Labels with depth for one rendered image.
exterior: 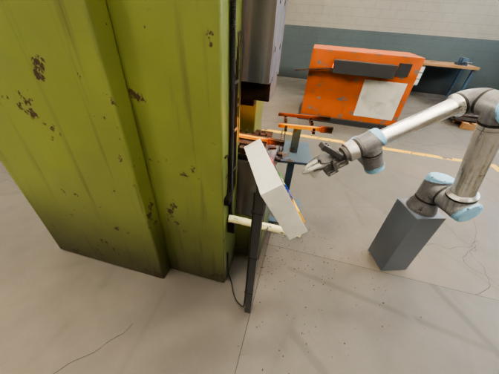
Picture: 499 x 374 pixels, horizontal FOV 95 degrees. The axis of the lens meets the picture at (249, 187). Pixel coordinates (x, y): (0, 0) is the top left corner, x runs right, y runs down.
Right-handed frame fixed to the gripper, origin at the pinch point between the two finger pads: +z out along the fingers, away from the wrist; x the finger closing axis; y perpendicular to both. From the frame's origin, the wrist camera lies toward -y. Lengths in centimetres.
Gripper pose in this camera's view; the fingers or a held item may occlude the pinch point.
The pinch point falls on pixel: (304, 171)
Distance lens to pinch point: 108.3
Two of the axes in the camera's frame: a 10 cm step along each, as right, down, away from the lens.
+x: -1.8, -5.9, 7.8
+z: -8.8, 4.6, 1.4
